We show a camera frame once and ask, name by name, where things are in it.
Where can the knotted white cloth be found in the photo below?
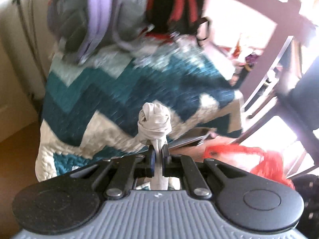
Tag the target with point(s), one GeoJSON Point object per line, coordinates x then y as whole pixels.
{"type": "Point", "coordinates": [154, 122]}

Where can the grey and lavender backpack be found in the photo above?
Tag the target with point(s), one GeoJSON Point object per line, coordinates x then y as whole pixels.
{"type": "Point", "coordinates": [99, 12]}

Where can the dark flat phone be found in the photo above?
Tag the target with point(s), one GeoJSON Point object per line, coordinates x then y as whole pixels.
{"type": "Point", "coordinates": [192, 137]}

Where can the wooden chair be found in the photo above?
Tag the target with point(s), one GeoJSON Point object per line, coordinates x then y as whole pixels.
{"type": "Point", "coordinates": [274, 54]}

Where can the teal and white chevron quilt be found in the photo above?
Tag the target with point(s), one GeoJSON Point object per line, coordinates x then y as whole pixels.
{"type": "Point", "coordinates": [104, 97]}

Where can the black and red backpack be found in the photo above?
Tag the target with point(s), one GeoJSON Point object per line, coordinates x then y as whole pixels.
{"type": "Point", "coordinates": [172, 5]}

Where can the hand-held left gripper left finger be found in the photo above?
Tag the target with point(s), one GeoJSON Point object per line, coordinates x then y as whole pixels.
{"type": "Point", "coordinates": [151, 160]}

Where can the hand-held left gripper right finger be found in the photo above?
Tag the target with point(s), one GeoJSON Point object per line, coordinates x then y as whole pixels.
{"type": "Point", "coordinates": [164, 160]}

